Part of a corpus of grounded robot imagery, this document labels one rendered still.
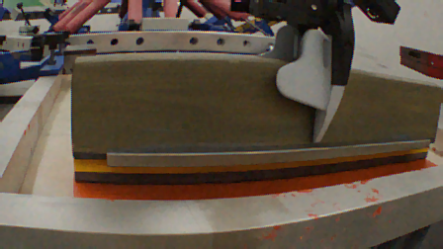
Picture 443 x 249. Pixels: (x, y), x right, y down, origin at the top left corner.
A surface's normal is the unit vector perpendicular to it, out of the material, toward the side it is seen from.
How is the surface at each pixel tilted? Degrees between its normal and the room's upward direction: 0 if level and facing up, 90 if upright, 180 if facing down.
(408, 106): 90
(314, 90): 85
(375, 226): 90
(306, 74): 85
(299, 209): 0
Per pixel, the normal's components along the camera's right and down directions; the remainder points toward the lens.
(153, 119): 0.30, 0.27
